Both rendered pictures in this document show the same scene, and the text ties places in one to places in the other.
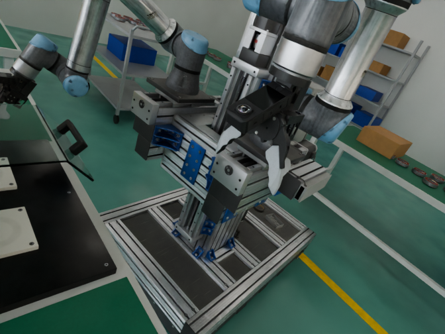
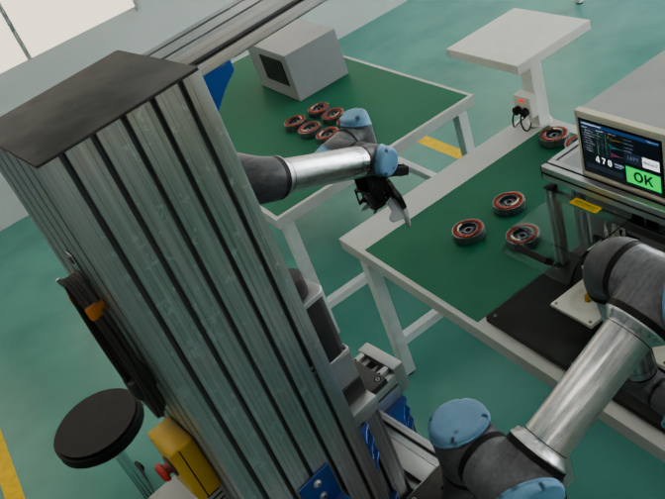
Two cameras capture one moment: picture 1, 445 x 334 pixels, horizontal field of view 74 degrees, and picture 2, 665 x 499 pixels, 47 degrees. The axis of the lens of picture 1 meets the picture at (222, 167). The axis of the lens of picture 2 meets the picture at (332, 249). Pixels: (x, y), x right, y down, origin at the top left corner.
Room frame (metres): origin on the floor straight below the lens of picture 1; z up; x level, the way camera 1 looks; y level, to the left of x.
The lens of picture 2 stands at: (2.16, 0.68, 2.36)
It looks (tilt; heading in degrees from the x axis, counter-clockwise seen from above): 34 degrees down; 209
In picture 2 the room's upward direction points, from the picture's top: 21 degrees counter-clockwise
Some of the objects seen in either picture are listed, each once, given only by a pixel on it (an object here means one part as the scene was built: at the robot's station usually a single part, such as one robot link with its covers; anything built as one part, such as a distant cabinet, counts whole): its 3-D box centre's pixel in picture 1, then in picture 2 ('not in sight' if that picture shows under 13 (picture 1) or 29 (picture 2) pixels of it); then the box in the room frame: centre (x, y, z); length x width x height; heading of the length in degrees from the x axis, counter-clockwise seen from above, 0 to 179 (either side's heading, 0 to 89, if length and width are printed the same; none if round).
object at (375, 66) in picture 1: (375, 66); not in sight; (6.51, -2.07, 1.37); 0.42 x 0.40 x 0.18; 51
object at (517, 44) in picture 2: not in sight; (525, 91); (-0.49, 0.21, 0.98); 0.37 x 0.35 x 0.46; 50
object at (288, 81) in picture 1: (278, 106); (373, 183); (0.52, -0.05, 1.29); 0.09 x 0.08 x 0.12; 149
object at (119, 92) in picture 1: (132, 65); not in sight; (3.21, 1.35, 0.51); 1.01 x 0.60 x 1.01; 50
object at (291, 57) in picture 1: (295, 59); not in sight; (0.51, -0.05, 1.37); 0.08 x 0.08 x 0.05
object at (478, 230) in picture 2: not in sight; (468, 231); (0.08, 0.04, 0.77); 0.11 x 0.11 x 0.04
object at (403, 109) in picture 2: not in sight; (301, 166); (-1.13, -1.17, 0.37); 1.85 x 1.10 x 0.75; 50
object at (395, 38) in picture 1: (394, 39); not in sight; (6.48, -2.12, 1.90); 0.40 x 0.36 x 0.24; 142
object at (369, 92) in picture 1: (369, 93); not in sight; (6.39, -2.20, 0.87); 0.42 x 0.36 x 0.19; 142
